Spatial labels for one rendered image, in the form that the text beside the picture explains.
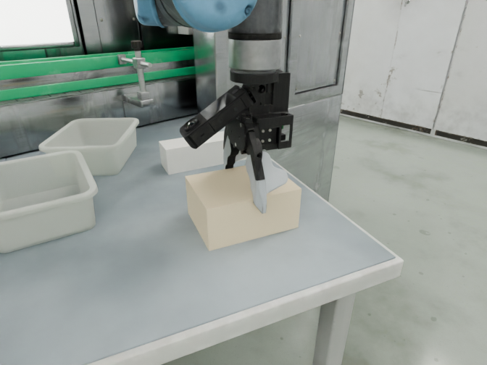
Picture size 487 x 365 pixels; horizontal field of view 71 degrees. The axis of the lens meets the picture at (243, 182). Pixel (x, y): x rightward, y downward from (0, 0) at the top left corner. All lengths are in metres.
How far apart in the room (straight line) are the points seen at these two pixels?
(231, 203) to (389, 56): 3.36
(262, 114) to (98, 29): 0.86
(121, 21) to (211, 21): 1.02
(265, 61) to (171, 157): 0.37
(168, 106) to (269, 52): 0.72
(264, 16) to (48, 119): 0.70
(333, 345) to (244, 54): 0.51
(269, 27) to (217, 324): 0.38
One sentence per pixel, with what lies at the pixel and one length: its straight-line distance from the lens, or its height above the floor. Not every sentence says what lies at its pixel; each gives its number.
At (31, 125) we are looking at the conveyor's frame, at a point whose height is 0.82.
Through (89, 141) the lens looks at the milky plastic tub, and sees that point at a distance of 1.01.
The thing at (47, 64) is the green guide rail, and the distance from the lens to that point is 1.03.
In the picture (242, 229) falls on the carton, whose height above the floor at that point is 0.77.
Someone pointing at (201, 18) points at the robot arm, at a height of 1.08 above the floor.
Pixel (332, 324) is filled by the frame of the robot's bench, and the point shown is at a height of 0.60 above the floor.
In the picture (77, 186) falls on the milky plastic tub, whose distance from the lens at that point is 0.79.
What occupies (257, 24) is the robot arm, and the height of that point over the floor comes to 1.06.
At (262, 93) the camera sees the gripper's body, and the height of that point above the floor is 0.97.
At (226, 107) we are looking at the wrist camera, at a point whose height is 0.96.
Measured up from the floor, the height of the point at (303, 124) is 0.67.
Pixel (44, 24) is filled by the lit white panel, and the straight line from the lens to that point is 1.20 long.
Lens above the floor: 1.08
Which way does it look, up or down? 27 degrees down
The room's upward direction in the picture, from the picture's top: straight up
